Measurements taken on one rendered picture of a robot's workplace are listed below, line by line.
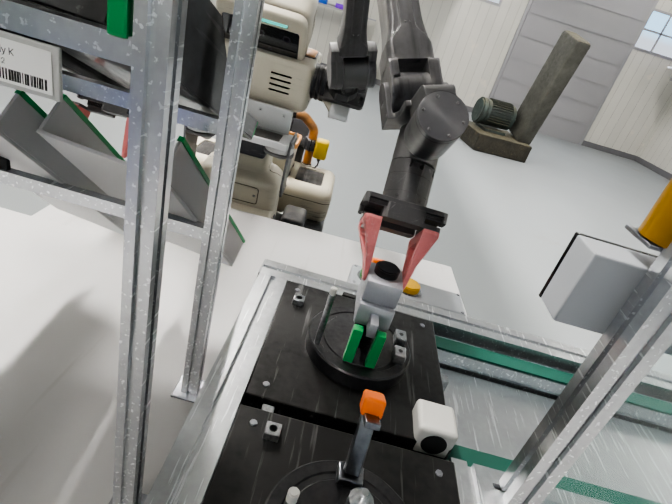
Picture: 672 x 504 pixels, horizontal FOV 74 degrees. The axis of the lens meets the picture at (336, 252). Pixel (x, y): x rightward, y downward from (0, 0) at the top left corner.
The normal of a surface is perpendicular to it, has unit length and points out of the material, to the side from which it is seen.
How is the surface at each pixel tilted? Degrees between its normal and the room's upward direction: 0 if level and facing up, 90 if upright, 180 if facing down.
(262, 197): 98
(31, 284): 0
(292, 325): 0
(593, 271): 90
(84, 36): 90
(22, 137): 90
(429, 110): 52
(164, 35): 90
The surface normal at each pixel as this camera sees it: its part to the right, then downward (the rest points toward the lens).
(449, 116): 0.11, -0.15
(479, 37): -0.06, 0.47
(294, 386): 0.26, -0.84
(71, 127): 0.93, 0.35
